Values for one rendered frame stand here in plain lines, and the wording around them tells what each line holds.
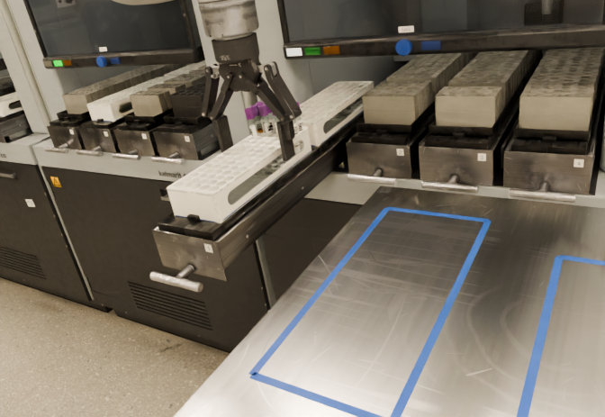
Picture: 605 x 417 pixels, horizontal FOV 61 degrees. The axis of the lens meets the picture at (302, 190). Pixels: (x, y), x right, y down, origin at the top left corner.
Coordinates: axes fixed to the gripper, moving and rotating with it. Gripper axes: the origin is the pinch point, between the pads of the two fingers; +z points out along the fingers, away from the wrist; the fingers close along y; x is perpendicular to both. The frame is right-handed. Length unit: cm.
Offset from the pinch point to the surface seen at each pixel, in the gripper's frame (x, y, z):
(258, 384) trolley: -43, 29, 4
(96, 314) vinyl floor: 22, -113, 86
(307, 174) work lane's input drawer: 5.0, 6.8, 6.5
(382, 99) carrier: 25.6, 14.1, -1.4
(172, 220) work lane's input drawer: -19.8, -3.7, 4.2
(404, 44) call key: 23.4, 20.4, -12.7
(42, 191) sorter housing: 18, -109, 29
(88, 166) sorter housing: 18, -79, 18
